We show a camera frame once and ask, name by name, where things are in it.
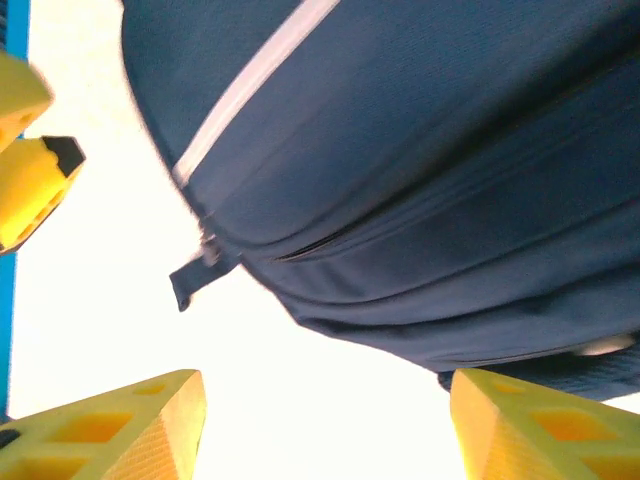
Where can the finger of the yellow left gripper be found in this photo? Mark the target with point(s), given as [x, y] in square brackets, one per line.
[35, 195]
[20, 105]

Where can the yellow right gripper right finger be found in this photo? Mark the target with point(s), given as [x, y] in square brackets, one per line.
[550, 435]

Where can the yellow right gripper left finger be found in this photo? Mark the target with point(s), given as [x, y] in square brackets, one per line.
[100, 435]

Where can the navy blue backpack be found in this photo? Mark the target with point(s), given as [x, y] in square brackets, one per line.
[400, 175]

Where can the blue table edge trim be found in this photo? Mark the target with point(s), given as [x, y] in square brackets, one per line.
[7, 325]

